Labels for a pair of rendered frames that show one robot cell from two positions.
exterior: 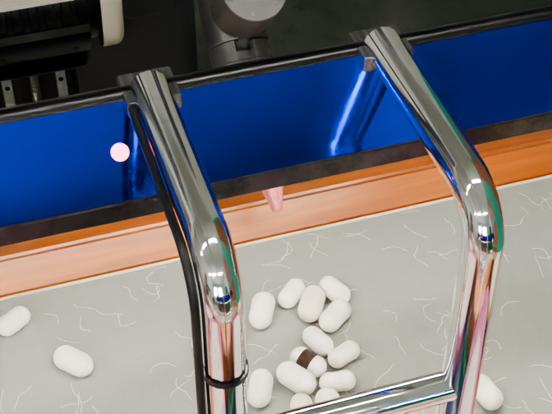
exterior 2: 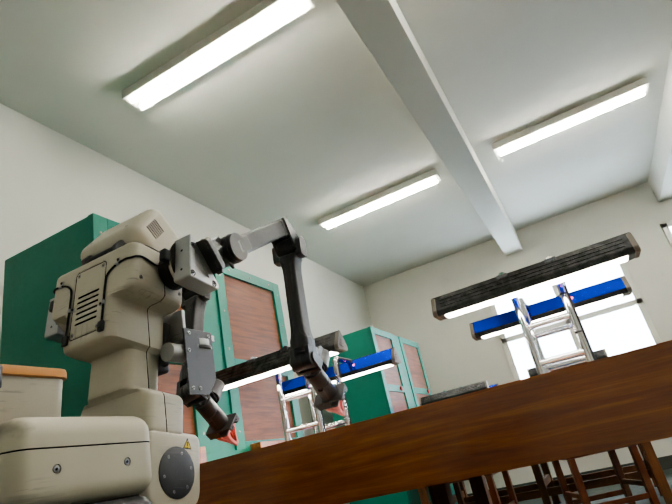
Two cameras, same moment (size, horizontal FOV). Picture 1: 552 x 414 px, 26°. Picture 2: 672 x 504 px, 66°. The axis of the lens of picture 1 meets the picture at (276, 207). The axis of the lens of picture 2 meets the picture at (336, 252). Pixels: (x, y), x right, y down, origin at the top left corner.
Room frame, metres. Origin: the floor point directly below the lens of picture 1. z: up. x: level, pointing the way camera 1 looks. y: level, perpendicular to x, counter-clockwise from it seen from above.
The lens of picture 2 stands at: (1.86, 1.49, 0.65)
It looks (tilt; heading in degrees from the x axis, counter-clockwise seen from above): 23 degrees up; 220
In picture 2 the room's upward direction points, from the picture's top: 13 degrees counter-clockwise
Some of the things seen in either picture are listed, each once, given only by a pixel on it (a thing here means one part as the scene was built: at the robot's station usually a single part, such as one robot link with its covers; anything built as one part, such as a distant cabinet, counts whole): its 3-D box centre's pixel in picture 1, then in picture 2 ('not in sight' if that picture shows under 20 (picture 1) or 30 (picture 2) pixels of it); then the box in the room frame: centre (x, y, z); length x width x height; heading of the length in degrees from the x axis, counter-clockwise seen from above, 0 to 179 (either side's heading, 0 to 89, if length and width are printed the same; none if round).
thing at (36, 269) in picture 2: not in sight; (172, 362); (0.53, -0.80, 1.32); 1.36 x 0.55 x 0.95; 18
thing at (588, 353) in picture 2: not in sight; (552, 336); (0.23, 0.91, 0.90); 0.20 x 0.19 x 0.45; 108
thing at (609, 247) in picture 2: not in sight; (527, 278); (0.31, 0.93, 1.08); 0.62 x 0.08 x 0.07; 108
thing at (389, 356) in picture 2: not in sight; (336, 373); (0.07, -0.17, 1.08); 0.62 x 0.08 x 0.07; 108
